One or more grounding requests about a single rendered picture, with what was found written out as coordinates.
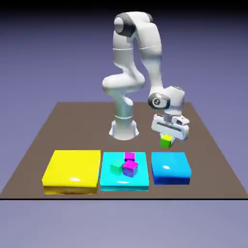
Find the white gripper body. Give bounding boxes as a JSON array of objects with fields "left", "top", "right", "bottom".
[{"left": 151, "top": 113, "right": 190, "bottom": 141}]

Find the small yellow-green cube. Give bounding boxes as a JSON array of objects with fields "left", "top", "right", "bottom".
[{"left": 160, "top": 134, "right": 173, "bottom": 149}]

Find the large yellow box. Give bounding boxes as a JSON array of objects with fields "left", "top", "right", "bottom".
[{"left": 41, "top": 149, "right": 101, "bottom": 195}]

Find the large blue box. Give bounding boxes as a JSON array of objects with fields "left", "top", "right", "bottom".
[{"left": 151, "top": 152, "right": 192, "bottom": 186}]

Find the large cyan box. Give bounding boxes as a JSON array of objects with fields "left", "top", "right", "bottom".
[{"left": 100, "top": 152, "right": 150, "bottom": 192}]

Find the small green cube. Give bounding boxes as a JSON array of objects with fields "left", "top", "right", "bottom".
[{"left": 110, "top": 159, "right": 124, "bottom": 174}]

